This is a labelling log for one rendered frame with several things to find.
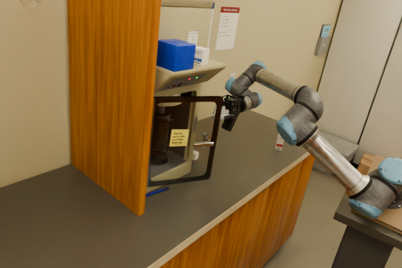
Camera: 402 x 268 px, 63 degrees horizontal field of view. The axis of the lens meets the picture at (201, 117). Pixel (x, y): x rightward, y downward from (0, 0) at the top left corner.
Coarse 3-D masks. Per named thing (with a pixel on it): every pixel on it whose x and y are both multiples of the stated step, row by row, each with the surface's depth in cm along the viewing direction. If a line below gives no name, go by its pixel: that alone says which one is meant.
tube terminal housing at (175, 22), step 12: (168, 12) 115; (180, 12) 120; (192, 12) 124; (204, 12) 130; (168, 24) 117; (180, 24) 122; (192, 24) 127; (204, 24) 132; (168, 36) 119; (180, 36) 124; (204, 36) 135; (192, 84) 140; (156, 96) 125
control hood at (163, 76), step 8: (208, 64) 130; (216, 64) 131; (224, 64) 133; (160, 72) 114; (168, 72) 112; (176, 72) 112; (184, 72) 115; (192, 72) 119; (200, 72) 124; (208, 72) 129; (216, 72) 135; (160, 80) 115; (168, 80) 113; (200, 80) 135; (208, 80) 142; (160, 88) 118
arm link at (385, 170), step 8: (384, 160) 132; (392, 160) 131; (400, 160) 130; (384, 168) 130; (392, 168) 129; (400, 168) 128; (376, 176) 131; (384, 176) 128; (392, 176) 127; (400, 176) 127; (392, 184) 128; (400, 184) 127
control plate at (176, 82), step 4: (192, 76) 123; (196, 76) 125; (200, 76) 128; (172, 80) 116; (176, 80) 118; (180, 80) 120; (184, 80) 123; (188, 80) 126; (192, 80) 128; (196, 80) 131; (168, 84) 118; (172, 84) 121; (176, 84) 123; (184, 84) 129; (188, 84) 132; (164, 88) 120; (168, 88) 123; (172, 88) 125
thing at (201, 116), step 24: (168, 96) 125; (192, 96) 128; (216, 96) 132; (168, 120) 128; (192, 120) 132; (216, 120) 137; (168, 144) 132; (192, 144) 137; (168, 168) 137; (192, 168) 142
